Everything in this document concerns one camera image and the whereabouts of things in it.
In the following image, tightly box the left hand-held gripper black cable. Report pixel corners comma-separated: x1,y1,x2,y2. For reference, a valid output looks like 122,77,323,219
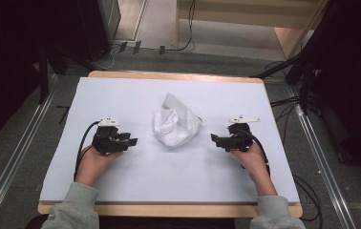
73,120,102,182

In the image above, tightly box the person's left hand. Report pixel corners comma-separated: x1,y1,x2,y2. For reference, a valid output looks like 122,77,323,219
74,144,124,187

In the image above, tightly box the white mesh laundry bag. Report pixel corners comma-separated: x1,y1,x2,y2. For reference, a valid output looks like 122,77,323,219
153,92,203,148

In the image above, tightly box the white floor cable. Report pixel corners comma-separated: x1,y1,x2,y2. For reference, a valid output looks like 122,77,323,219
98,44,120,71

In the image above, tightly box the white table mat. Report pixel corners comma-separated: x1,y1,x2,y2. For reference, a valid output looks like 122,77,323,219
39,76,301,205

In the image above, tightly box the looped black floor cable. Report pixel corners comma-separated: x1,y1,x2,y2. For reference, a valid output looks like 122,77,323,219
292,174,324,222

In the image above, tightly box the hanging black cable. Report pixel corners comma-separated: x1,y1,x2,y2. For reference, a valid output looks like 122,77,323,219
164,0,198,52

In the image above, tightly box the right hand-held gripper black cable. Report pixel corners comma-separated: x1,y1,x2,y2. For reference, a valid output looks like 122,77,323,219
237,128,271,177

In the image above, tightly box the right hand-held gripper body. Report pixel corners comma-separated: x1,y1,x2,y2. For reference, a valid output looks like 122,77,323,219
221,114,262,153

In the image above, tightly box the hand-held gripper black cable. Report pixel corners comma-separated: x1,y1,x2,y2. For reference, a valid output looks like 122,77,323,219
237,128,271,177
73,120,102,182

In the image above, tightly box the black metal stand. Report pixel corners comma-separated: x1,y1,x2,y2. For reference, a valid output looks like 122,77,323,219
248,52,318,116
36,42,101,105

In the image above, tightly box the black cabinet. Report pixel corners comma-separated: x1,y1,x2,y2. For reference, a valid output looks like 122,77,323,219
41,0,122,62

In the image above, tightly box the metal floor rail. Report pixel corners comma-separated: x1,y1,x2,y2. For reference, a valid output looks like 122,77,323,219
287,85,358,229
0,73,58,229

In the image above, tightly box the wooden table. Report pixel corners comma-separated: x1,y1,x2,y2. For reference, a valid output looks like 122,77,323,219
37,70,304,219

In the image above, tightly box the black curtain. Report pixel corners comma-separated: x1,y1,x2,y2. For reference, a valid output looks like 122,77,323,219
0,0,48,152
296,0,361,189

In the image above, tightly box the light wooden furniture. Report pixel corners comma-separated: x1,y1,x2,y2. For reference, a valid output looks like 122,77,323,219
174,0,329,60

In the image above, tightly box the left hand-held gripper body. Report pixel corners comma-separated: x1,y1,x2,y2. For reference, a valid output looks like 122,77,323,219
92,115,132,156

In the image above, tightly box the person's right hand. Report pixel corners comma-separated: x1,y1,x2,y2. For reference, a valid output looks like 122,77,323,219
230,141,271,184

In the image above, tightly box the bundle of black floor cables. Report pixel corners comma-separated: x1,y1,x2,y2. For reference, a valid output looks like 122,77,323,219
269,94,302,144

